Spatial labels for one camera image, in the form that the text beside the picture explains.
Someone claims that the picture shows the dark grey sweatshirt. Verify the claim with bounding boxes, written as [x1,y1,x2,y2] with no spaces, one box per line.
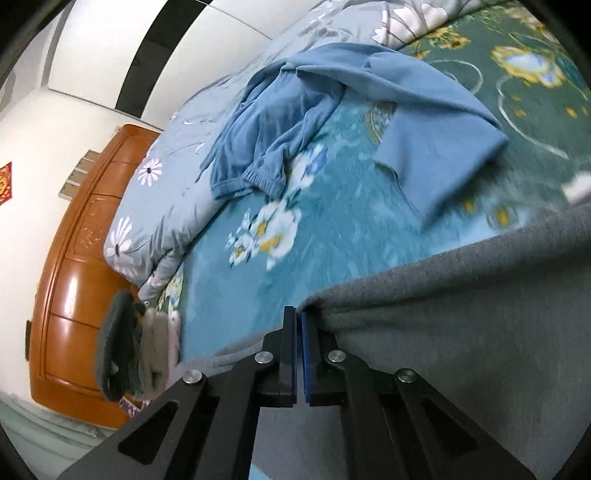
[182,205,590,479]

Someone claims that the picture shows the folded grey pink clothes stack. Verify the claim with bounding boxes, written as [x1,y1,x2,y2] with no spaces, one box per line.
[94,290,182,402]

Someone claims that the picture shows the orange wooden headboard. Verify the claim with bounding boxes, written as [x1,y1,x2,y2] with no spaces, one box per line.
[28,124,157,429]

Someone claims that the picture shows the teal floral blanket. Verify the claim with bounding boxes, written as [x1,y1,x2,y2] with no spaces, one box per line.
[158,1,590,359]

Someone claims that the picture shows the light blue floral duvet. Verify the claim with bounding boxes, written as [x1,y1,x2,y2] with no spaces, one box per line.
[103,1,487,302]

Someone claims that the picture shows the beige boxes on headboard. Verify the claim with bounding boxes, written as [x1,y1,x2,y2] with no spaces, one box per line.
[58,150,100,201]

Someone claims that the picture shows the blue pants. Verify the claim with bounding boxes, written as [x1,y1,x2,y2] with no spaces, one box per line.
[204,43,509,222]

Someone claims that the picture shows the white black-striped wardrobe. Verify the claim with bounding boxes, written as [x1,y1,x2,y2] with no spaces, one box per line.
[48,1,315,128]

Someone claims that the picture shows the red wall decoration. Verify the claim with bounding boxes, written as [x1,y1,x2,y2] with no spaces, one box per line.
[0,162,12,205]

